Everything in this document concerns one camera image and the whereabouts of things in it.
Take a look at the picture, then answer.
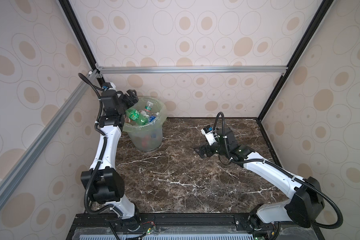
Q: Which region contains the green soda bottle yellow cap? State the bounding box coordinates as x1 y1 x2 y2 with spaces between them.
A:
126 108 148 126

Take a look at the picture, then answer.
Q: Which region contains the green mesh bin with liner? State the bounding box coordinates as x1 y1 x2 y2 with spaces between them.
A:
123 97 168 152

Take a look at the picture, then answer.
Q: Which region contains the white floral label bottle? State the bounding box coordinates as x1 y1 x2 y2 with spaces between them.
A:
142 101 154 116

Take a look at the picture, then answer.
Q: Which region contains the Pocari Sweat clear bottle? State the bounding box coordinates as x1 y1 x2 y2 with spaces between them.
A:
149 112 160 123

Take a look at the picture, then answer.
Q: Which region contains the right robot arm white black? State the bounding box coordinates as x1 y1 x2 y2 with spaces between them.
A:
195 125 325 230

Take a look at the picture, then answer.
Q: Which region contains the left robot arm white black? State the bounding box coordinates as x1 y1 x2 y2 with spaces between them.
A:
81 88 139 220

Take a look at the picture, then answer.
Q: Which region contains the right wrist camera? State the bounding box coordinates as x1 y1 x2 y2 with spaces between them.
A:
201 125 217 146

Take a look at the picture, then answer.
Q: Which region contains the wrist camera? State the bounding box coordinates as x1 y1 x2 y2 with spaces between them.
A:
102 82 116 91
201 125 217 146

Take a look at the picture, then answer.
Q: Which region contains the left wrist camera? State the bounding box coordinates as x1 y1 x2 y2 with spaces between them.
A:
102 82 116 91

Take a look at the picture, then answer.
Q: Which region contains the horizontal aluminium rail back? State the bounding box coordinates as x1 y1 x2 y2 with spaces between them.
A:
97 65 288 75

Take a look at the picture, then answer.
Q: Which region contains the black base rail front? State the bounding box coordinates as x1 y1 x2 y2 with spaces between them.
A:
67 213 324 240

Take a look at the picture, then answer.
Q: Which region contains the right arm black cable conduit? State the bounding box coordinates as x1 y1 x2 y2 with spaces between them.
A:
212 111 344 230

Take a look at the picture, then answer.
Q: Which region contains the diagonal aluminium rail left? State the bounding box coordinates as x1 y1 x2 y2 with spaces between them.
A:
0 82 88 210

